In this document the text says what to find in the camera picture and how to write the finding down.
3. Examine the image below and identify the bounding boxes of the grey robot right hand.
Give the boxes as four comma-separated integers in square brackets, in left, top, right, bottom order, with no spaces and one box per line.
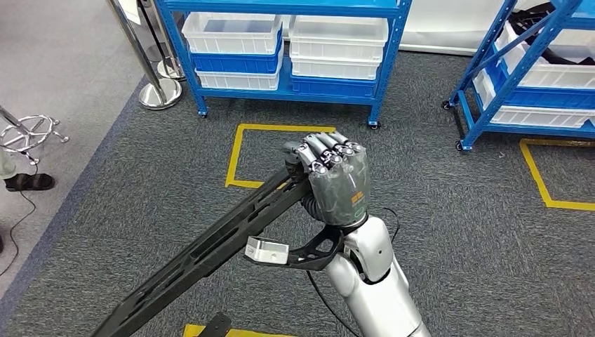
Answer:
[283,131,372,228]

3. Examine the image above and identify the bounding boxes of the long black slotted part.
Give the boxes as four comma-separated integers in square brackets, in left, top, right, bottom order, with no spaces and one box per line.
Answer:
[91,167,313,337]

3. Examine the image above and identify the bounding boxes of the blue shelf with six bins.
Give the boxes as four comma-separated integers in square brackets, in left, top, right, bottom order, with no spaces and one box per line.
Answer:
[155,0,413,130]

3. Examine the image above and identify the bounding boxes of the blue shelf holding black parts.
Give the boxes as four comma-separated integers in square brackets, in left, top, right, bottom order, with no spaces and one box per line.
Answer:
[441,0,595,152]

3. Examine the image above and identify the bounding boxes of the yellow floor tape square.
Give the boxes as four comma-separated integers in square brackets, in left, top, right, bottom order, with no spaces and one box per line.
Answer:
[519,138,595,212]
[225,123,337,190]
[182,323,298,337]

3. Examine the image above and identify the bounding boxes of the white plastic bin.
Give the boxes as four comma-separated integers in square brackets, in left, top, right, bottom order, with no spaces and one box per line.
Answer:
[472,68,595,129]
[195,58,283,91]
[182,12,283,55]
[290,55,383,81]
[288,15,389,62]

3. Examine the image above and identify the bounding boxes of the white bin with black parts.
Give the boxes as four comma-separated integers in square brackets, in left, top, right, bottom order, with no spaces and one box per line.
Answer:
[494,20,595,90]

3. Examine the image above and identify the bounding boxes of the black parts in bin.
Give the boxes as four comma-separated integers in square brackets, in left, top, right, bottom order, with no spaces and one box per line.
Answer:
[507,2,595,66]

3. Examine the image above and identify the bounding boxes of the person's foot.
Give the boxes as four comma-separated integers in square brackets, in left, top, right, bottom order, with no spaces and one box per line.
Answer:
[4,173,55,192]

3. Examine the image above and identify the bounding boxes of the chrome chair base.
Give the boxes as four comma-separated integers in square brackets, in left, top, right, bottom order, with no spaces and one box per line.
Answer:
[0,105,71,166]

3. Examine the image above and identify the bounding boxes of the black camera bracket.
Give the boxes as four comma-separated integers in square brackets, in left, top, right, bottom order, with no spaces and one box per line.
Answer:
[243,225,346,272]

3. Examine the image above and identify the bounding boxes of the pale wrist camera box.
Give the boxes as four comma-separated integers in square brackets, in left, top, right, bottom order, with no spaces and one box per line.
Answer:
[245,236,290,266]

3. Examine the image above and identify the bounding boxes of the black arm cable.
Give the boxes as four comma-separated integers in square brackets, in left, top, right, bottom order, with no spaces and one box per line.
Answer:
[305,206,401,337]

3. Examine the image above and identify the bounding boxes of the chrome stanchion post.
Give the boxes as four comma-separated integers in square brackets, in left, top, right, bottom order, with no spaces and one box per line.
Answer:
[138,0,187,81]
[105,0,183,111]

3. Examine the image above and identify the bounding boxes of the black floor cable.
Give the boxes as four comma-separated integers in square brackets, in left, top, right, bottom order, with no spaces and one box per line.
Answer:
[0,155,39,279]

